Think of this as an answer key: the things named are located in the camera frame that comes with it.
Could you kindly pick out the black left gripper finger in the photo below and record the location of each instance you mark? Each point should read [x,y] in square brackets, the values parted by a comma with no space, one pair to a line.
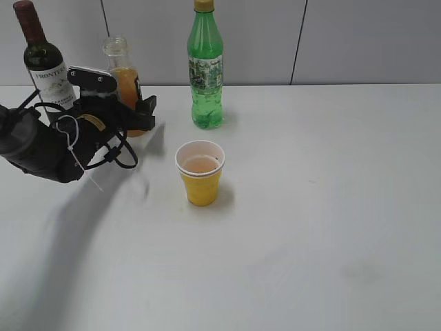
[140,119]
[93,82]

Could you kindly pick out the NFC orange juice bottle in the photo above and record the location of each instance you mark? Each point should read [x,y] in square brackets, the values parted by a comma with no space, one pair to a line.
[120,66]

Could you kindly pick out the yellow paper cup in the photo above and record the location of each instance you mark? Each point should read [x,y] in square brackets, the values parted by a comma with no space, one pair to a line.
[200,164]

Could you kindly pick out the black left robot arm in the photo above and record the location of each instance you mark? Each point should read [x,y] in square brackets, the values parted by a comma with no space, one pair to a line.
[47,141]

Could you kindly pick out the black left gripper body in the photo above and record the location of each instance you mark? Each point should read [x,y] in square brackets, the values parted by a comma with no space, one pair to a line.
[87,137]

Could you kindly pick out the dark red wine bottle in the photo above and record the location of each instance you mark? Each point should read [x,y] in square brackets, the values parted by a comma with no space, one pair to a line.
[43,60]

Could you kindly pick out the green plastic soda bottle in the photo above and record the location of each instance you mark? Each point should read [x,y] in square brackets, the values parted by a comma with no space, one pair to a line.
[205,50]

